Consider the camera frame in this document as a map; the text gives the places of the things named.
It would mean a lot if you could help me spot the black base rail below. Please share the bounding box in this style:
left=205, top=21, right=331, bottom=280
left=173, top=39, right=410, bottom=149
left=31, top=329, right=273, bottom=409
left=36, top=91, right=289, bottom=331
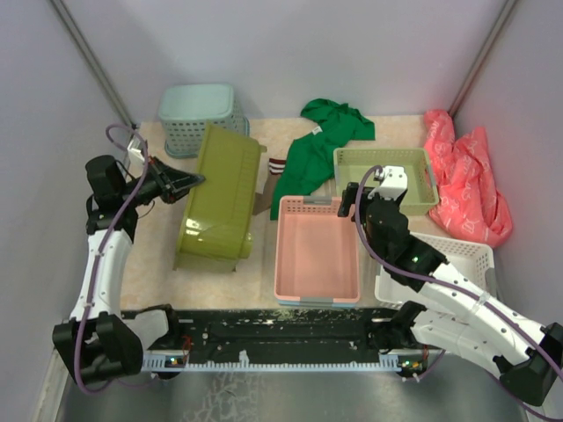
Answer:
left=122, top=307, right=445, bottom=364

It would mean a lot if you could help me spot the olive green laundry basket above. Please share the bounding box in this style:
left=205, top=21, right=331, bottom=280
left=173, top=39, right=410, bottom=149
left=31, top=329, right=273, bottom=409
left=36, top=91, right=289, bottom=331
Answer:
left=173, top=123, right=267, bottom=272

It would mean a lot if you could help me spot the brown striped sock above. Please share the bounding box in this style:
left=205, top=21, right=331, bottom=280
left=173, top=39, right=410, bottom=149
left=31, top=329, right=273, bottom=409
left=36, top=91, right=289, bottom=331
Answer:
left=252, top=158, right=286, bottom=215

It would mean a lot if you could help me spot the pink plastic bag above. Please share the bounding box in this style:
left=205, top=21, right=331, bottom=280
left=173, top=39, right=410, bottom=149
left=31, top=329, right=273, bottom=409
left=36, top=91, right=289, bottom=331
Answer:
left=423, top=109, right=514, bottom=248

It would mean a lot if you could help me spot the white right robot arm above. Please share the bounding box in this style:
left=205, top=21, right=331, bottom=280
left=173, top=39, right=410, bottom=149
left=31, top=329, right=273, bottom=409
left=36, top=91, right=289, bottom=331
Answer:
left=338, top=182, right=562, bottom=406

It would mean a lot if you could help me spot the light green plastic basket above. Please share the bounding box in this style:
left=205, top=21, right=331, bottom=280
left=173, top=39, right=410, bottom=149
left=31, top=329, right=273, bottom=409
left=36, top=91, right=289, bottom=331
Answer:
left=333, top=148, right=439, bottom=216

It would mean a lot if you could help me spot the light blue laundry basket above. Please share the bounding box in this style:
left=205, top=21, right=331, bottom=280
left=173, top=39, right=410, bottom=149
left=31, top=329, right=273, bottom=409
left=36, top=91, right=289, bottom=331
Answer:
left=157, top=84, right=250, bottom=159

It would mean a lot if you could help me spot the green shirt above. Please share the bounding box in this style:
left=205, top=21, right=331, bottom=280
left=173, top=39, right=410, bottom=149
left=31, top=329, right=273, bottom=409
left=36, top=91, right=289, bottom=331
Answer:
left=270, top=98, right=376, bottom=221

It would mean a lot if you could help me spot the white plastic basket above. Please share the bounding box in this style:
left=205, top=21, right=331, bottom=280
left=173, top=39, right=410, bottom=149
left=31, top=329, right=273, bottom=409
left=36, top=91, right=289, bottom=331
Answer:
left=374, top=232, right=498, bottom=314

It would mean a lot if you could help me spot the white slotted cable duct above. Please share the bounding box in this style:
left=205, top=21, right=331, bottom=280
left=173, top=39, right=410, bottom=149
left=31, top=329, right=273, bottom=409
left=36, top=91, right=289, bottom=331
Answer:
left=141, top=351, right=407, bottom=374

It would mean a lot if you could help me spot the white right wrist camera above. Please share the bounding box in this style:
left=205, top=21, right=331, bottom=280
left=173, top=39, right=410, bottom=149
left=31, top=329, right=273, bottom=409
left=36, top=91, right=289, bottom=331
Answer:
left=370, top=165, right=408, bottom=200

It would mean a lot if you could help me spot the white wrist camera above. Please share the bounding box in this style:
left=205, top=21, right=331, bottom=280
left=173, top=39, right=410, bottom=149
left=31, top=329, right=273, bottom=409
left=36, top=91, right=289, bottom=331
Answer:
left=370, top=165, right=408, bottom=200
left=127, top=138, right=145, bottom=166

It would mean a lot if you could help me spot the pink plastic basket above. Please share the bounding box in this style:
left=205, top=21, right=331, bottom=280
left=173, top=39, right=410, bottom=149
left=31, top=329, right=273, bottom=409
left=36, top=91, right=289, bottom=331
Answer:
left=274, top=196, right=361, bottom=302

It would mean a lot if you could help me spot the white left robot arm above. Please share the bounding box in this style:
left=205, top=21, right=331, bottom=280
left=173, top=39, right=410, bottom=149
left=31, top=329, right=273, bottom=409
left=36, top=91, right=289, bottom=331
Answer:
left=52, top=155, right=205, bottom=393

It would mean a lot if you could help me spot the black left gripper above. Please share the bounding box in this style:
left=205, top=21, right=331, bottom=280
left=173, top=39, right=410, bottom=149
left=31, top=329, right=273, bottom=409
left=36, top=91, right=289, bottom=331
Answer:
left=120, top=156, right=205, bottom=207

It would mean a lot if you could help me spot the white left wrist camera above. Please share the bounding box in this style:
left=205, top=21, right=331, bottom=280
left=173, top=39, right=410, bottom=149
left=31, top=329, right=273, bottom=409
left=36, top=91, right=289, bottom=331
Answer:
left=127, top=138, right=145, bottom=166

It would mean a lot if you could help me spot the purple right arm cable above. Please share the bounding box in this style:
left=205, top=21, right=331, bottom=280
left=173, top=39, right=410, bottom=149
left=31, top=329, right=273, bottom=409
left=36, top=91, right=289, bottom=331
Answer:
left=355, top=164, right=563, bottom=422

